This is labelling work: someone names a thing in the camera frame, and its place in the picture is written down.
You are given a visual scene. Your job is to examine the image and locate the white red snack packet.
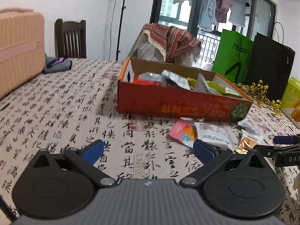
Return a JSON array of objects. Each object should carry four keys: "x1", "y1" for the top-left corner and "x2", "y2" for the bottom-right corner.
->
[{"x1": 194, "y1": 122, "x2": 240, "y2": 151}]

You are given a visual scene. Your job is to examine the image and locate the pink white fish snack pouch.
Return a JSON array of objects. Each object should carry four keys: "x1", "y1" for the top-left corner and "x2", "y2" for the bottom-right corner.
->
[{"x1": 168, "y1": 118, "x2": 197, "y2": 148}]

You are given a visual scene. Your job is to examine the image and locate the gold foil snack packet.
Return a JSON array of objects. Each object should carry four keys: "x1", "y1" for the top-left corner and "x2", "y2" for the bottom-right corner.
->
[{"x1": 235, "y1": 137, "x2": 258, "y2": 155}]

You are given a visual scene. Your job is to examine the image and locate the green white snack packet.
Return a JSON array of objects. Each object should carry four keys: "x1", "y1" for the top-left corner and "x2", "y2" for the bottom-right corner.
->
[{"x1": 187, "y1": 77, "x2": 243, "y2": 99}]

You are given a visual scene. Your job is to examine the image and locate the white grey snack packet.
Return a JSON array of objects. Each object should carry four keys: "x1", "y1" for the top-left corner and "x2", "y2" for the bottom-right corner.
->
[{"x1": 162, "y1": 70, "x2": 191, "y2": 90}]

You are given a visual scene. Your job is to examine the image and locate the clear white packet right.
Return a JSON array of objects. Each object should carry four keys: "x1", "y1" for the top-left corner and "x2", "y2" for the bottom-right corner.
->
[{"x1": 237, "y1": 118, "x2": 263, "y2": 144}]

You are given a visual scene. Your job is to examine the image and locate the calligraphy print tablecloth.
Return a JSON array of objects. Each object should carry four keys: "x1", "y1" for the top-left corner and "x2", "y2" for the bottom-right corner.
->
[{"x1": 0, "y1": 57, "x2": 300, "y2": 225}]

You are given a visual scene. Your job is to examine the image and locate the yellow-green snack carton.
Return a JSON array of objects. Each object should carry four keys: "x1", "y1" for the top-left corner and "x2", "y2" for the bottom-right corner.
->
[{"x1": 280, "y1": 77, "x2": 300, "y2": 128}]

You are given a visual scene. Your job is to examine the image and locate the yellow artificial flower branch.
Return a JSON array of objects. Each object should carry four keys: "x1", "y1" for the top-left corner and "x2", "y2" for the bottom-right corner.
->
[{"x1": 235, "y1": 80, "x2": 283, "y2": 116}]

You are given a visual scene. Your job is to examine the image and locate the orange cardboard snack box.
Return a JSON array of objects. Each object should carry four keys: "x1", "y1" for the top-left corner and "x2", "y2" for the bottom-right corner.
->
[{"x1": 117, "y1": 57, "x2": 253, "y2": 122}]

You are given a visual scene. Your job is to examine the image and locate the red blue snack packets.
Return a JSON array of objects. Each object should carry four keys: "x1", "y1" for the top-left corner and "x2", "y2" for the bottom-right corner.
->
[{"x1": 133, "y1": 72, "x2": 167, "y2": 87}]

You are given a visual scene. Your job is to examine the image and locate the black paper shopping bag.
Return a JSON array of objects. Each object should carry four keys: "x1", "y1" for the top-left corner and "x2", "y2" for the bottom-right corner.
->
[{"x1": 243, "y1": 33, "x2": 296, "y2": 100}]

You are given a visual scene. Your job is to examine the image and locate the green paper shopping bag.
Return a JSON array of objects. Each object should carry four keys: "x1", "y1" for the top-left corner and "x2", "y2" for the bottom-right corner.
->
[{"x1": 212, "y1": 29, "x2": 253, "y2": 84}]

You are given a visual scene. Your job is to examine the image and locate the studio light on stand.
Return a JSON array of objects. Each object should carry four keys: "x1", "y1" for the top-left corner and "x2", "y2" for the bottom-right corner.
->
[{"x1": 115, "y1": 0, "x2": 126, "y2": 61}]

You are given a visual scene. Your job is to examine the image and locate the red patterned draped blanket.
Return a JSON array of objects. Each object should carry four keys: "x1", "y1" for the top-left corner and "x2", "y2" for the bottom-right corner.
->
[{"x1": 128, "y1": 23, "x2": 201, "y2": 67}]

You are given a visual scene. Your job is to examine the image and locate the dark wooden chair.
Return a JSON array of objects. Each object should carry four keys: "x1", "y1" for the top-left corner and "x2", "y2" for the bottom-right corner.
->
[{"x1": 54, "y1": 18, "x2": 86, "y2": 59}]

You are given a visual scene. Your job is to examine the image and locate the pink hard-shell suitcase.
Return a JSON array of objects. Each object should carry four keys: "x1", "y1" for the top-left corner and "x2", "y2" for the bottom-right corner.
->
[{"x1": 1, "y1": 8, "x2": 45, "y2": 98}]

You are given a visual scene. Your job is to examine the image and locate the hanging clothes on balcony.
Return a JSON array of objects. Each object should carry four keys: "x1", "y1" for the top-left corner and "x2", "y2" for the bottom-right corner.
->
[{"x1": 197, "y1": 0, "x2": 250, "y2": 32}]

